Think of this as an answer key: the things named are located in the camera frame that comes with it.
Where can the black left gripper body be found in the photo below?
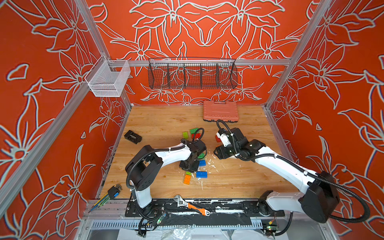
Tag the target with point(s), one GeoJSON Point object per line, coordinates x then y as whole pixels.
{"type": "Point", "coordinates": [189, 166]}

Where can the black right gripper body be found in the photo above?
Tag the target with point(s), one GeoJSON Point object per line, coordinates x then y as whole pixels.
{"type": "Point", "coordinates": [232, 149]}

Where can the blue lego brick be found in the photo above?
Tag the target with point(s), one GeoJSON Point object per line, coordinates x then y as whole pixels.
{"type": "Point", "coordinates": [202, 163]}
{"type": "Point", "coordinates": [201, 174]}

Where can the orange lego brick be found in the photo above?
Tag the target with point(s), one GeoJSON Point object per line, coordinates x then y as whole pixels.
{"type": "Point", "coordinates": [187, 179]}

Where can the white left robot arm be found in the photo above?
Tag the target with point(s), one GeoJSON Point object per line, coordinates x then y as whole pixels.
{"type": "Point", "coordinates": [147, 163]}

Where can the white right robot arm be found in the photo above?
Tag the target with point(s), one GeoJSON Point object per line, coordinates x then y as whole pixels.
{"type": "Point", "coordinates": [316, 195]}

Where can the small red lego brick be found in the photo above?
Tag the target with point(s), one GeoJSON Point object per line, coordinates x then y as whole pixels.
{"type": "Point", "coordinates": [217, 138]}

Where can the dark green lego brick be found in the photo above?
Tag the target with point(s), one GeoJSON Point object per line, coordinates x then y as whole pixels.
{"type": "Point", "coordinates": [193, 131]}

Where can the salmon red tool case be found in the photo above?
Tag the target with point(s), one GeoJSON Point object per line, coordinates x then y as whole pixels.
{"type": "Point", "coordinates": [226, 111]}

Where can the hex key set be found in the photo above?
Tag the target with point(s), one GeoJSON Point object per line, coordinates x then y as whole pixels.
{"type": "Point", "coordinates": [111, 194]}

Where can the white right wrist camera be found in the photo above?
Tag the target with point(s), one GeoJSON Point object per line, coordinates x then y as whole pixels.
{"type": "Point", "coordinates": [225, 139]}

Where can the orange handled adjustable wrench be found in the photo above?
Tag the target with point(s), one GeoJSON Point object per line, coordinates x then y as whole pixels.
{"type": "Point", "coordinates": [182, 203]}

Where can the black wire wall basket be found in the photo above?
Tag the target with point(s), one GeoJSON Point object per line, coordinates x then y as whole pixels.
{"type": "Point", "coordinates": [188, 73]}

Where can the clear plastic wall bin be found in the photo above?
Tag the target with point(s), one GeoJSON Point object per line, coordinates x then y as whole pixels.
{"type": "Point", "coordinates": [108, 78]}

